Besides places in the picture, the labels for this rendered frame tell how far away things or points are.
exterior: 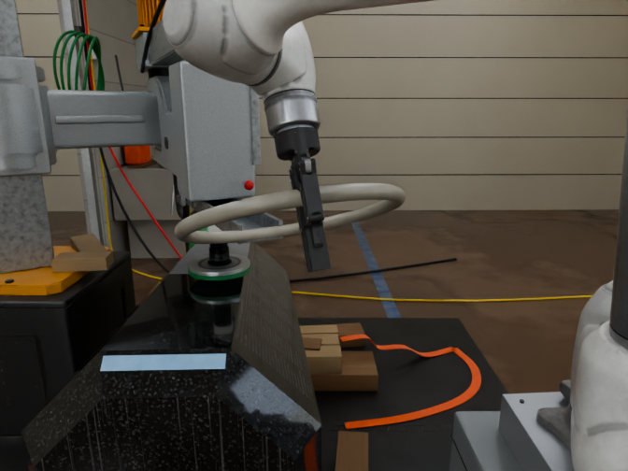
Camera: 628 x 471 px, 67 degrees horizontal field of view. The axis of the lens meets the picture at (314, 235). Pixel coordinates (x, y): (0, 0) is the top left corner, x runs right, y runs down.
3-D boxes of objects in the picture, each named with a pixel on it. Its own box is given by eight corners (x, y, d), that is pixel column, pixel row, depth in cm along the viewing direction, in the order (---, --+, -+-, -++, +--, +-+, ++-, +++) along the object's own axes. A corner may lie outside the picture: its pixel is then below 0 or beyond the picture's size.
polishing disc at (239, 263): (193, 279, 154) (192, 276, 153) (185, 260, 173) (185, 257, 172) (256, 271, 161) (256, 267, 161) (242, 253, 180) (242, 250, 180)
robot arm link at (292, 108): (311, 108, 86) (317, 139, 85) (262, 113, 84) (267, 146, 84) (320, 87, 77) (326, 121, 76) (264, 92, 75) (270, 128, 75)
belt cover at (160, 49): (137, 79, 216) (135, 40, 212) (192, 80, 227) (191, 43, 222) (176, 63, 133) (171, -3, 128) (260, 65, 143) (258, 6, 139)
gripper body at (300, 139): (321, 121, 76) (331, 177, 76) (313, 138, 85) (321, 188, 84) (275, 126, 75) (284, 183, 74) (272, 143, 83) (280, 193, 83)
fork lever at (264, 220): (176, 204, 178) (175, 191, 177) (225, 199, 186) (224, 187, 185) (224, 246, 118) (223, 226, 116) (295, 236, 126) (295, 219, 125)
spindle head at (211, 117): (170, 192, 179) (160, 68, 167) (226, 188, 188) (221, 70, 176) (190, 211, 147) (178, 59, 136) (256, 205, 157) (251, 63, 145)
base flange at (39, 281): (-79, 295, 169) (-82, 282, 167) (7, 253, 216) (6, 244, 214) (57, 295, 168) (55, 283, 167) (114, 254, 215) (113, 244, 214)
